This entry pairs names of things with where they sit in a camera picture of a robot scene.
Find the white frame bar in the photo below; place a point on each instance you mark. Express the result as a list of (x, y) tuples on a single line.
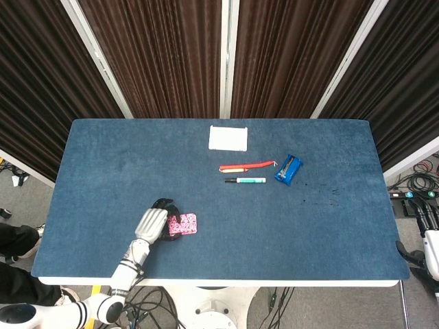
[(409, 159), (27, 168)]

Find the yellow floor tape strip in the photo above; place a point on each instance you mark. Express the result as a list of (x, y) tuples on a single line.
[(96, 289)]

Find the brown pleated curtain panel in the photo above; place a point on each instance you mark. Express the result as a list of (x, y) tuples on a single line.
[(295, 58), (157, 58), (41, 85), (401, 85)]

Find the blue snack packet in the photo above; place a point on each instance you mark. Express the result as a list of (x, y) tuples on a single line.
[(289, 170)]

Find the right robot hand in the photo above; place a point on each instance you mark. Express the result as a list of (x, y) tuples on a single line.
[(433, 250)]

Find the green whiteboard marker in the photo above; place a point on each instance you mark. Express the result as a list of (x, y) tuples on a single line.
[(250, 180)]

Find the white frame post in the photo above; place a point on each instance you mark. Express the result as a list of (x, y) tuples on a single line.
[(97, 61), (350, 61), (228, 58)]

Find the power strip with green buttons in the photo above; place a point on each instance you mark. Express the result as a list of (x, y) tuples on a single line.
[(411, 195)]

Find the person leg in black trousers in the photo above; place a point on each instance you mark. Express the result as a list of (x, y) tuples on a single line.
[(17, 240)]

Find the grey metal table leg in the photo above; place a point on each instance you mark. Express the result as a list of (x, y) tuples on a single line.
[(404, 305)]

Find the blue fabric table cover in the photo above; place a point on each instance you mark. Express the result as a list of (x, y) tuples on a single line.
[(240, 233)]

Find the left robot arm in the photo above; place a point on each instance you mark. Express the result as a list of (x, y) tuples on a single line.
[(123, 277)]

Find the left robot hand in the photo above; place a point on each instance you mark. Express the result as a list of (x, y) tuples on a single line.
[(151, 224)]

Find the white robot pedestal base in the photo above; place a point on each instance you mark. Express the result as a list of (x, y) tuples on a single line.
[(212, 308)]

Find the white plastic tray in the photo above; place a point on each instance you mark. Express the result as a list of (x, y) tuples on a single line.
[(228, 138)]

